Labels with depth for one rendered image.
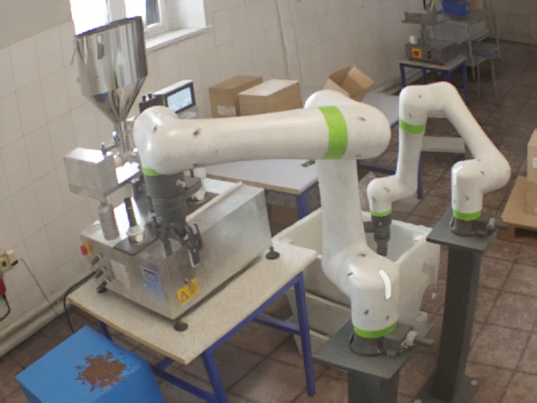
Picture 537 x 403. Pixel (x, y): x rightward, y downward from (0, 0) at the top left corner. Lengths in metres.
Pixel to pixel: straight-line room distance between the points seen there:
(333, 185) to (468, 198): 0.69
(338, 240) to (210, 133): 0.54
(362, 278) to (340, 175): 0.25
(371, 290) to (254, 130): 0.50
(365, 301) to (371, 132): 0.43
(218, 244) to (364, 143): 1.01
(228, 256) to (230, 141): 1.10
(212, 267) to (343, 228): 0.74
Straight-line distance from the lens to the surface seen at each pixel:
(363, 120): 1.30
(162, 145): 1.15
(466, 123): 2.26
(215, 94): 3.98
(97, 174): 2.08
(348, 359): 1.61
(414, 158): 2.43
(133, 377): 2.23
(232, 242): 2.25
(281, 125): 1.23
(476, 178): 2.04
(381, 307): 1.51
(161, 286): 2.03
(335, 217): 1.56
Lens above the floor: 1.98
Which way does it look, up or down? 26 degrees down
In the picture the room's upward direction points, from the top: 8 degrees counter-clockwise
